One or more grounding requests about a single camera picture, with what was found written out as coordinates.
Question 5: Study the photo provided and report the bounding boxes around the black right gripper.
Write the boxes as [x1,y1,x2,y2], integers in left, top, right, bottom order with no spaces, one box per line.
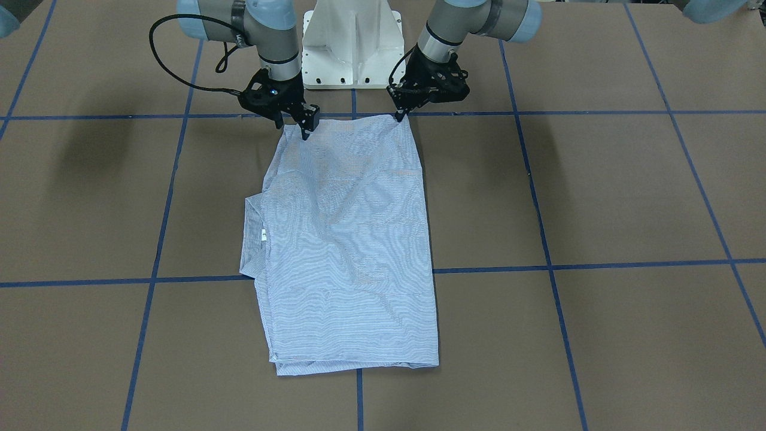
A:
[238,68,321,140]

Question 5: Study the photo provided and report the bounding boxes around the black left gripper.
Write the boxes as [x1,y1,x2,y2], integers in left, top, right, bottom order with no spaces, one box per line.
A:
[387,47,470,123]

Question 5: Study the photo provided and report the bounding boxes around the light blue striped shirt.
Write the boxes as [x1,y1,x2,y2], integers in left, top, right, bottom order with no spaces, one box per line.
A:
[239,114,440,377]

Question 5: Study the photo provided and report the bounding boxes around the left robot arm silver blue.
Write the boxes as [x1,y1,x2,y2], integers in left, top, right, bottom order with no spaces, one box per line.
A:
[386,1,543,122]

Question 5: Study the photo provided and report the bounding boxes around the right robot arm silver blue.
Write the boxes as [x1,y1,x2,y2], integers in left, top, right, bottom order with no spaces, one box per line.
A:
[176,1,320,140]

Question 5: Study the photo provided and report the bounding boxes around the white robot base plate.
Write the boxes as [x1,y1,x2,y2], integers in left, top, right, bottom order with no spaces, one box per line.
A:
[301,1,406,90]

